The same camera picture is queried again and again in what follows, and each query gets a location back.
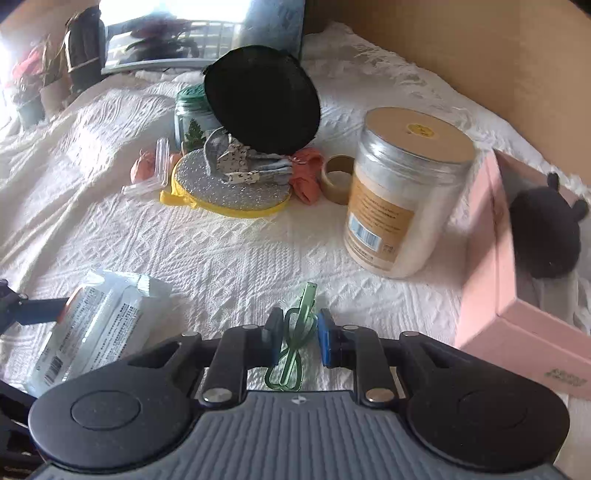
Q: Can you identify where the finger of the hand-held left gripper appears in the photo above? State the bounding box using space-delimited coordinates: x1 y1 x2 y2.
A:
0 381 47 463
0 278 71 325

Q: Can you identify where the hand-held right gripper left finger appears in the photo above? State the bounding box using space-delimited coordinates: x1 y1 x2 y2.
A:
127 307 285 409

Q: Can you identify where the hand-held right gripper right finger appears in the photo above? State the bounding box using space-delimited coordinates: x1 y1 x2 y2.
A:
317 308 477 409

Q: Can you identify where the white wet wipes pack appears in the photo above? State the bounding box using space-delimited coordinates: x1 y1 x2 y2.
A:
23 269 172 398

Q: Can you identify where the white textured bedspread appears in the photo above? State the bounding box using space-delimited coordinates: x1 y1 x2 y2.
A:
0 21 591 444

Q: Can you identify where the brown tape roll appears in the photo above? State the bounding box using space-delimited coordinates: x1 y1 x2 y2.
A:
322 155 356 206

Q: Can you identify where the clear plastic tube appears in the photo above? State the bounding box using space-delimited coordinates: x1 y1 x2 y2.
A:
155 137 172 189
122 179 162 200

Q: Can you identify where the large clear jar beige lid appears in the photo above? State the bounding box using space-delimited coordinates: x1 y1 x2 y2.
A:
344 107 476 280

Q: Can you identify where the salmon pink cloth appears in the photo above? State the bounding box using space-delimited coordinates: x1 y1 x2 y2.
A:
130 150 183 184
290 148 326 204

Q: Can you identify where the silver round pad yellow rim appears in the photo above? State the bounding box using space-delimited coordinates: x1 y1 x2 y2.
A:
159 148 293 219

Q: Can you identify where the pink cardboard box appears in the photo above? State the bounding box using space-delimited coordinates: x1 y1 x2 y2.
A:
455 148 591 398

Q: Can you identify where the white dotted sock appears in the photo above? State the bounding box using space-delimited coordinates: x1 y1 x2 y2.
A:
217 142 262 184

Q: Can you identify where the potted red flower plant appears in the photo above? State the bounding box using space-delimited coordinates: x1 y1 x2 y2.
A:
9 46 52 127

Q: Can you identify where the glass jar green lid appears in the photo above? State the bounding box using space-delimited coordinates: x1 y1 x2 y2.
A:
174 85 223 154

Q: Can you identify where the black hat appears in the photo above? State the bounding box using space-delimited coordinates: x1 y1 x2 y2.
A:
202 45 321 156

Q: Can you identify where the black plush toy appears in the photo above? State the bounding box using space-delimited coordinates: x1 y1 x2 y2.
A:
508 172 589 279

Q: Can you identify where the dark brown vase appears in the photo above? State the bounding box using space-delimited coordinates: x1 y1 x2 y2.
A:
65 11 102 95

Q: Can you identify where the dark leafy plant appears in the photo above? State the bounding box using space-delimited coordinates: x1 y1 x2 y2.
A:
124 21 201 62

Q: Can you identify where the window with metal railing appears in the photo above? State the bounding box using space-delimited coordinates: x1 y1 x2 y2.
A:
99 0 247 75

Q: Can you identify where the dark screen panel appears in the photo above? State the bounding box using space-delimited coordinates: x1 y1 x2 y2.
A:
242 0 306 63

